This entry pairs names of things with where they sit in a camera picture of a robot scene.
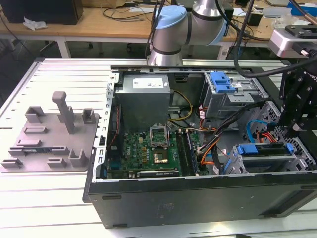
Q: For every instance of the large black box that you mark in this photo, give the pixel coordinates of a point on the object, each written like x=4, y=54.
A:
x=37, y=10

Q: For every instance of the black PC case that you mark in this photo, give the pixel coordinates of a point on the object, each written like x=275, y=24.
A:
x=198, y=198

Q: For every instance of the black case fan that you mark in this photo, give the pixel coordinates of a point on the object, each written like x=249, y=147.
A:
x=120, y=119

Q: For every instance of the crumpled white wrapping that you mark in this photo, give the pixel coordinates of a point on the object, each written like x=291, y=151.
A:
x=34, y=24

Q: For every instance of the green motherboard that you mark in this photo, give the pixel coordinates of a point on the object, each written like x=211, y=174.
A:
x=135, y=146

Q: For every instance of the CPU socket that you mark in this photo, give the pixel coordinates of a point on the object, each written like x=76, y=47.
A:
x=160, y=156

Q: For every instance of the grey metal disk bay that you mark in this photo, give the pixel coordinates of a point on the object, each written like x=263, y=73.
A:
x=301, y=162

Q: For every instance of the grey optical drive cage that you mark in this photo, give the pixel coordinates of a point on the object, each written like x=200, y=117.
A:
x=223, y=104

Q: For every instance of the clear plastic bag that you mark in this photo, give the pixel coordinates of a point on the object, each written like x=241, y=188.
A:
x=282, y=21

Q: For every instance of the blue cardboard box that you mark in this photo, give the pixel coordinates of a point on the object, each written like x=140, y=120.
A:
x=293, y=10

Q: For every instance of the installed RAM stick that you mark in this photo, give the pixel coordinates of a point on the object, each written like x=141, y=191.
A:
x=192, y=153

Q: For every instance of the black gripper finger with link bars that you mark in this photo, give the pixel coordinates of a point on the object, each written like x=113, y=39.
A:
x=308, y=116

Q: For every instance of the blue plastic drive latch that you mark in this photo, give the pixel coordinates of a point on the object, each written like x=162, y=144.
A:
x=220, y=81

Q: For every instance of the black gripper finger with wide plate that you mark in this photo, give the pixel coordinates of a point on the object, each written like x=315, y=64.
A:
x=289, y=99

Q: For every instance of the wooden desk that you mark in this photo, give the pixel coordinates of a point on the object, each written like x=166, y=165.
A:
x=109, y=27
x=260, y=34

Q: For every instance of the loose RAM stick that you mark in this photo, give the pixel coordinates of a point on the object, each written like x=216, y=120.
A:
x=37, y=150

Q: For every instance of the small black box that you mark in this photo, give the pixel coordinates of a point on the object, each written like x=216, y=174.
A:
x=257, y=20

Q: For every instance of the grey parts rack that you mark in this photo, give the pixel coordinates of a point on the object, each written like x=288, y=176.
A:
x=49, y=138

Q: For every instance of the grey power supply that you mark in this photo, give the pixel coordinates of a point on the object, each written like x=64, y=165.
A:
x=143, y=109

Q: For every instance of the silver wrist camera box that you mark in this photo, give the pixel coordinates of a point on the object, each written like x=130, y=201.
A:
x=284, y=43

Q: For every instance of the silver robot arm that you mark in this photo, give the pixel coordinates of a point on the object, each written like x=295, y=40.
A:
x=171, y=34

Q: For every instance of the hard disk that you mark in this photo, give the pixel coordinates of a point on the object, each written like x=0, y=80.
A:
x=247, y=148

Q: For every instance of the black graphics card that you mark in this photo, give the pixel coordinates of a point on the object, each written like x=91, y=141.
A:
x=158, y=173

